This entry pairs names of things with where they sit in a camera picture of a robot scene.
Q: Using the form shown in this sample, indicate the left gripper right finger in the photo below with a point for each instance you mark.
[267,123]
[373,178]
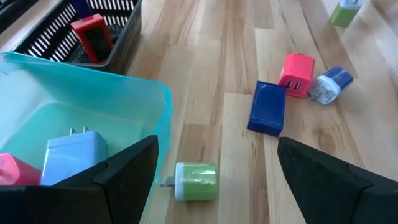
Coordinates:
[342,199]

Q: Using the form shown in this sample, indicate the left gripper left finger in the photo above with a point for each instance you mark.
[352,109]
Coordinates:
[93,202]

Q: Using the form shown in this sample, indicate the lavender wall charger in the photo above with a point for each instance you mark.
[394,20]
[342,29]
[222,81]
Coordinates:
[74,158]

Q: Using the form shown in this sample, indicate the pink wall charger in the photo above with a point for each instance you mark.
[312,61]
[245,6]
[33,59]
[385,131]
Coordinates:
[17,171]

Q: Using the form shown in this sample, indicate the purple white usb charger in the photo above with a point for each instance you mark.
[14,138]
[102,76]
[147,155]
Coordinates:
[331,85]

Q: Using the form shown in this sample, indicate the dark purple plastic box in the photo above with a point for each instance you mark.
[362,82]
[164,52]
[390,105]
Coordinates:
[267,109]

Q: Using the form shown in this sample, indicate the pink dual usb charger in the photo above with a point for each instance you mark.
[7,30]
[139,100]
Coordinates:
[297,74]

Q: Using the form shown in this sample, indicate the red box with dark face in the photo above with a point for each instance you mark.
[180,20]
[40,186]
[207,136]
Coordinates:
[93,39]

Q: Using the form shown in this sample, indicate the dark blue plastic box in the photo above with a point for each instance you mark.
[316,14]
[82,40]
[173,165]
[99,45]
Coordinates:
[81,7]

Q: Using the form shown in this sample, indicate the teal translucent plastic bin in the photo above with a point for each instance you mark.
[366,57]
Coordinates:
[77,102]

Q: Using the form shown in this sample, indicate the black slotted plastic basket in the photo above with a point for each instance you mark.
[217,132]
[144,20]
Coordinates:
[124,46]

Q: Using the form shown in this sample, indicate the black aluminium table frame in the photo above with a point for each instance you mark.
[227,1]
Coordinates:
[9,7]

